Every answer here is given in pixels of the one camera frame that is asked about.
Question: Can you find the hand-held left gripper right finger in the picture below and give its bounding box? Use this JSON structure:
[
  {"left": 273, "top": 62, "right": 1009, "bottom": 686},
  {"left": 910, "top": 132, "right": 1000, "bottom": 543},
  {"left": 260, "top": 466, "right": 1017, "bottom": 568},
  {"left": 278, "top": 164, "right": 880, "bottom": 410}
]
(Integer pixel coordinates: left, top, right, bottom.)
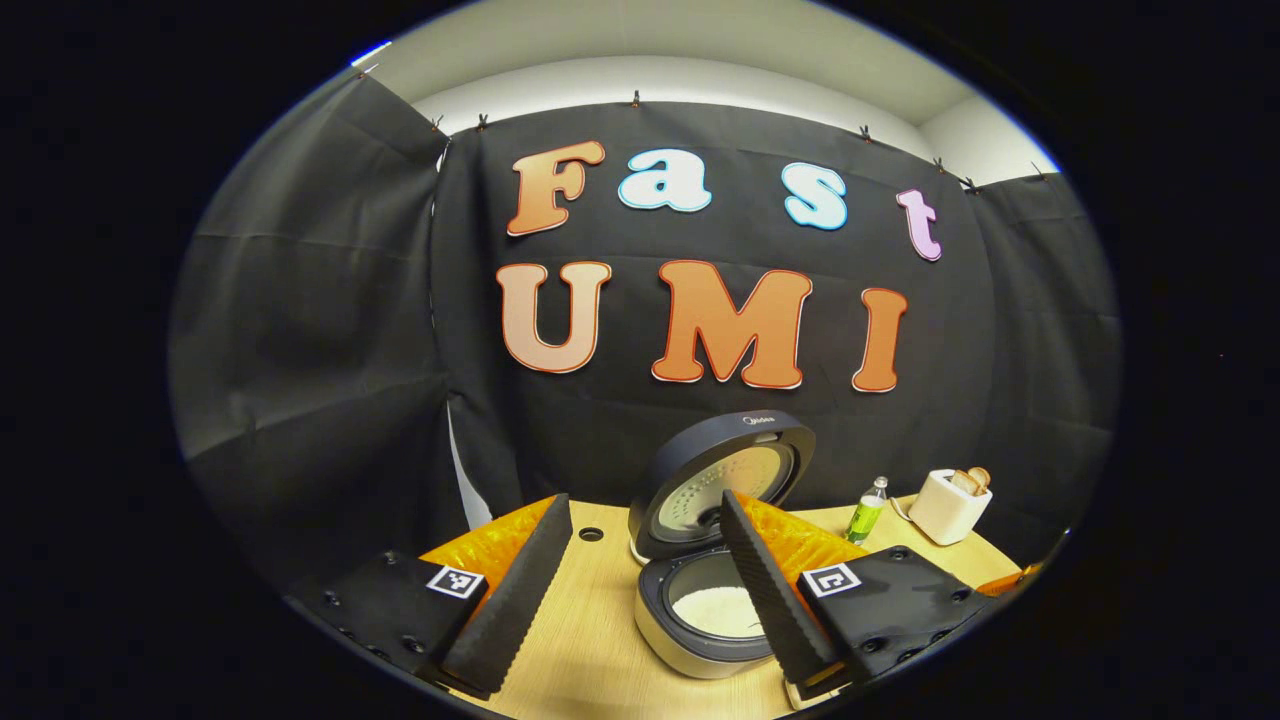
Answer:
[{"left": 720, "top": 488, "right": 991, "bottom": 701}]

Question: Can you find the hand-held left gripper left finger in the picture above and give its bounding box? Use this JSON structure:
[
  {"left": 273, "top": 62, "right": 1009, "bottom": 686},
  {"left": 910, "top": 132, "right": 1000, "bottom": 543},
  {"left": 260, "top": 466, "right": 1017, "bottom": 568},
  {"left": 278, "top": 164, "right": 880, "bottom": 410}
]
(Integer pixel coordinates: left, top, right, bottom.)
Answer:
[{"left": 283, "top": 492, "right": 574, "bottom": 701}]

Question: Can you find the white rice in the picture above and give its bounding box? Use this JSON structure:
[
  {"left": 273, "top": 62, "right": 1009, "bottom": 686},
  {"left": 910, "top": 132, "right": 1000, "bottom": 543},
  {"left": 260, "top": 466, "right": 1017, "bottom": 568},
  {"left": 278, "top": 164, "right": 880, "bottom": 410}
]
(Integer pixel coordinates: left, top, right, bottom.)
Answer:
[{"left": 670, "top": 587, "right": 766, "bottom": 639}]

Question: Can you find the black rice cooker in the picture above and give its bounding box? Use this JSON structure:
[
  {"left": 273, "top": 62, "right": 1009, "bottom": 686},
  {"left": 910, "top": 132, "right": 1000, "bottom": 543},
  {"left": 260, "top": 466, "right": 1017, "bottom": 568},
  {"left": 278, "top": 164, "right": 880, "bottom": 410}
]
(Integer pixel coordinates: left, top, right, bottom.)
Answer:
[{"left": 627, "top": 410, "right": 817, "bottom": 681}]

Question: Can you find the white toaster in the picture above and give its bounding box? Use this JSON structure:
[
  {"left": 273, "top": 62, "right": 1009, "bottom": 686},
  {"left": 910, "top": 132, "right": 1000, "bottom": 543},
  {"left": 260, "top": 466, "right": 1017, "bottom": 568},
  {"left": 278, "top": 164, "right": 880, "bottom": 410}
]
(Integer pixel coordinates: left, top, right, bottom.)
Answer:
[{"left": 907, "top": 467, "right": 993, "bottom": 546}]

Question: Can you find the green label drink bottle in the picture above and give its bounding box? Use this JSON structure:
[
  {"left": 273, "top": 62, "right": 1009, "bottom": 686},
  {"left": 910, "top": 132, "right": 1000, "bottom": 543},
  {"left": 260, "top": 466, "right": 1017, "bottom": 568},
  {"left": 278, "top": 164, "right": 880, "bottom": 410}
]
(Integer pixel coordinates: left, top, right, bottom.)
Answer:
[{"left": 845, "top": 476, "right": 890, "bottom": 546}]

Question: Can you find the black backdrop cloth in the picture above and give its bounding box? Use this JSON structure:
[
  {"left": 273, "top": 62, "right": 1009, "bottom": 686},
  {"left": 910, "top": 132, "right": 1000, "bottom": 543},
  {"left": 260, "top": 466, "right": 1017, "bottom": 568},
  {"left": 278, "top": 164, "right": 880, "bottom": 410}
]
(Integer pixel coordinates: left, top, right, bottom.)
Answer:
[{"left": 168, "top": 68, "right": 1121, "bottom": 601}]

